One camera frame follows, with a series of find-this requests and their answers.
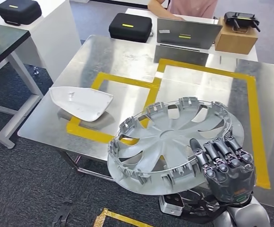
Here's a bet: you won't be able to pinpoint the small yellow tape rectangle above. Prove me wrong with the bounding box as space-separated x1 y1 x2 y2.
66 71 162 145

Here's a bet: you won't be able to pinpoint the black table white legs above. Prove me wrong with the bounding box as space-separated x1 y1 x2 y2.
0 22 45 149

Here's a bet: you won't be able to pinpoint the black left wrist bracket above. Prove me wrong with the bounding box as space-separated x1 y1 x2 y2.
52 203 73 227

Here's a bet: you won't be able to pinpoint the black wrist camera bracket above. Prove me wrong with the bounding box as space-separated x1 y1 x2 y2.
180 191 225 225

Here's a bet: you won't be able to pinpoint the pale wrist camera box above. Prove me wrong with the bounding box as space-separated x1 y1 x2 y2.
158 193 185 218

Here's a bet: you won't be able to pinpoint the black zip case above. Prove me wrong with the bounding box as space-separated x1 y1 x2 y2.
109 12 152 44
0 0 42 26

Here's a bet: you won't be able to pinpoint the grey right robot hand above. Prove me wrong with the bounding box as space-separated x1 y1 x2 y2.
189 135 256 204

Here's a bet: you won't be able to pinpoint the grey laptop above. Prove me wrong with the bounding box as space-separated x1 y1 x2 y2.
156 17 223 51

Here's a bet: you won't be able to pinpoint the black remote controller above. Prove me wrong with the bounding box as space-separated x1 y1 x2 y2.
223 11 261 33

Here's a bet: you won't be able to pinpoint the grey plastic wheel cover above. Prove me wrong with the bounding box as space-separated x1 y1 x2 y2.
107 96 245 196

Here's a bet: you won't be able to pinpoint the yellow floor tape square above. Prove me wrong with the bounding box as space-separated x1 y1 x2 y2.
93 208 154 227

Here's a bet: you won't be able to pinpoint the white plastic car part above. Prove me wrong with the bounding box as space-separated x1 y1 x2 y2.
49 86 114 122

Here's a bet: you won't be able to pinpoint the brown cardboard box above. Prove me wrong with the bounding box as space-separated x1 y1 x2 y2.
214 17 259 55

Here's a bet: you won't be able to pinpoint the large yellow tape rectangle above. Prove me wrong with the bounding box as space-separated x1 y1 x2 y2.
142 58 272 190

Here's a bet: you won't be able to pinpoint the person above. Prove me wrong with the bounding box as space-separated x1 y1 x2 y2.
147 0 218 21

